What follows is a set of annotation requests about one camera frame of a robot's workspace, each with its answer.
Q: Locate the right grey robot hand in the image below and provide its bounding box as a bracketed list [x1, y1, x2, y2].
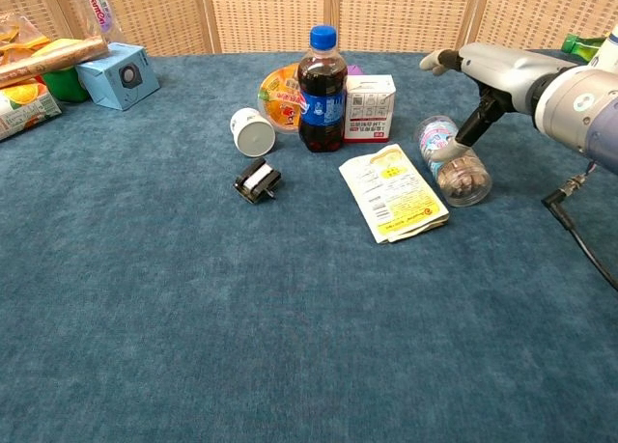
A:
[419, 42, 578, 163]

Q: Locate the clear plastic snack jar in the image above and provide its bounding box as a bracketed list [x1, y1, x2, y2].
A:
[413, 115, 493, 208]

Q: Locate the green glass bottle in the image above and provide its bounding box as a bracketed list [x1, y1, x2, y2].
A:
[560, 33, 607, 65]

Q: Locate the white red carton box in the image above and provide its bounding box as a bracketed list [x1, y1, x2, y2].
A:
[343, 73, 397, 144]

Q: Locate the yellow white paper packet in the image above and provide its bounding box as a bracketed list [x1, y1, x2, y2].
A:
[338, 143, 450, 245]

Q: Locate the cola bottle blue cap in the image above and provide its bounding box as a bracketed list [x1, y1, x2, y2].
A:
[296, 24, 350, 154]

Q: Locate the woven folding screen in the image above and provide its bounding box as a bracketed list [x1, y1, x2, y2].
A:
[0, 0, 618, 56]

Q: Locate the orange jelly cup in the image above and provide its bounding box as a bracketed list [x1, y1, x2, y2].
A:
[256, 62, 307, 135]

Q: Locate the black white clip device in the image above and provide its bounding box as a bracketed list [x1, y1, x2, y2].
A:
[233, 157, 283, 206]

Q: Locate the blue table cloth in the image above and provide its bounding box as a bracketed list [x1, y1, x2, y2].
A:
[0, 49, 618, 443]

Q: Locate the light blue speaker box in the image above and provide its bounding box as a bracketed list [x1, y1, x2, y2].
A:
[75, 42, 161, 112]

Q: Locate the clear bottle purple label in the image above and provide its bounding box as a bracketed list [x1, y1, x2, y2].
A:
[66, 0, 127, 45]

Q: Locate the green plastic cup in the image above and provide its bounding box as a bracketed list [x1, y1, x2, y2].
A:
[42, 67, 91, 103]

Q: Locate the brown wrapped roll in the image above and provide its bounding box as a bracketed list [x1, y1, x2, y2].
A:
[0, 35, 110, 90]

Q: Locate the orange juice carton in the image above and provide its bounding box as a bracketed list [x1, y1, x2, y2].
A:
[0, 78, 63, 142]

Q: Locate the orange snack bag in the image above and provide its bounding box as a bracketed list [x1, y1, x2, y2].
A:
[0, 11, 52, 67]

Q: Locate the black cable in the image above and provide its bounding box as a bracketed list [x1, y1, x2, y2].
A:
[541, 161, 618, 291]

